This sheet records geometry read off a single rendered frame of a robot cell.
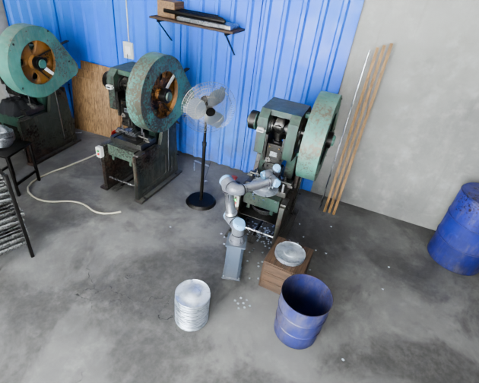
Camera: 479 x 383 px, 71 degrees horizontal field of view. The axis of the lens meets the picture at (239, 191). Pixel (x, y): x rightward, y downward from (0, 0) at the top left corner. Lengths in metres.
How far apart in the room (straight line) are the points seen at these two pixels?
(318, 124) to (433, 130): 1.87
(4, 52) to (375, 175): 4.55
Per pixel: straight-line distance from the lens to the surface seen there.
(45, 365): 3.14
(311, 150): 2.91
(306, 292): 3.16
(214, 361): 2.98
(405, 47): 4.22
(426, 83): 4.30
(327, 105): 3.00
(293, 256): 3.25
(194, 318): 2.96
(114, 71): 4.09
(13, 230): 3.85
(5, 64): 4.71
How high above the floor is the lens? 2.61
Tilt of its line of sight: 34 degrees down
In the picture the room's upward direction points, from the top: 8 degrees clockwise
